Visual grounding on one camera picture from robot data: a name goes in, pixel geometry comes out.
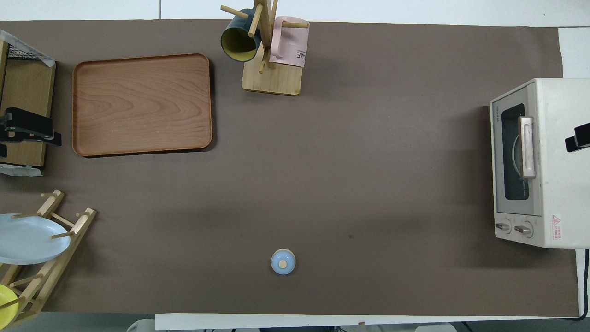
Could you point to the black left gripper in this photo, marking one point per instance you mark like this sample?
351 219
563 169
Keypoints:
27 122

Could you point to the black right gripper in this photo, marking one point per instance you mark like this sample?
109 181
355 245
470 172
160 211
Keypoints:
584 133

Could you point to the white toaster oven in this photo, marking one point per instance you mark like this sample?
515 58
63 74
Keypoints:
560 184

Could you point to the silver oven knob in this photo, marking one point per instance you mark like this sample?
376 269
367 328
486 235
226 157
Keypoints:
502 227
523 229

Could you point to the wooden dish rack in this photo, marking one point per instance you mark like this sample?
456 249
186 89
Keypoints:
82 222

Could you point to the brown wooden serving tray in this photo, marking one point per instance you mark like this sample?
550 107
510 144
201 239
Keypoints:
138 106

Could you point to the light blue plate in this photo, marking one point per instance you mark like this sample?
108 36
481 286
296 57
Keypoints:
27 240

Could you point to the yellow plate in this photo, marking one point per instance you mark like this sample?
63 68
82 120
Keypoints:
5 304

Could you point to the white round object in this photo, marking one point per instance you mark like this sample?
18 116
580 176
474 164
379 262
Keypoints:
140 325

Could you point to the dark green mug yellow inside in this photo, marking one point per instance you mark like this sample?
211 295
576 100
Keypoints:
237 44

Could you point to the wooden mug tree stand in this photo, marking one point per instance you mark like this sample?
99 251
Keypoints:
276 80

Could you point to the brown table cover sheet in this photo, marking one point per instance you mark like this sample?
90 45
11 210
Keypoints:
332 166

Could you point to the pink mug with print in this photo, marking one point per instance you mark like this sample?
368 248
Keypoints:
292 44

